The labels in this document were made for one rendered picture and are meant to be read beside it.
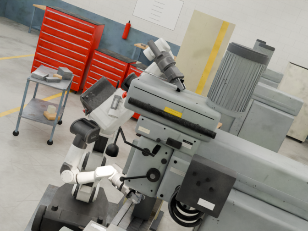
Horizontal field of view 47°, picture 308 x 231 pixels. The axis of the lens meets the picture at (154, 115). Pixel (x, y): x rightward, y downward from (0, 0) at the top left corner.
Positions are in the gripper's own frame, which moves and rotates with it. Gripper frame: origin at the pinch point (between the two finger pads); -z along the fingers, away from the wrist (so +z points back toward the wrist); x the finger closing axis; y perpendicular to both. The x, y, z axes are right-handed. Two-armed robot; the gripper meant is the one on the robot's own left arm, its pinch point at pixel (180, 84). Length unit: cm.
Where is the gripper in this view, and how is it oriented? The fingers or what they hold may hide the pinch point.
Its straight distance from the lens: 180.2
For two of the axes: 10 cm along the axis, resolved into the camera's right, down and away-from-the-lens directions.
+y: 6.9, -5.6, -4.7
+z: -5.3, -8.2, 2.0
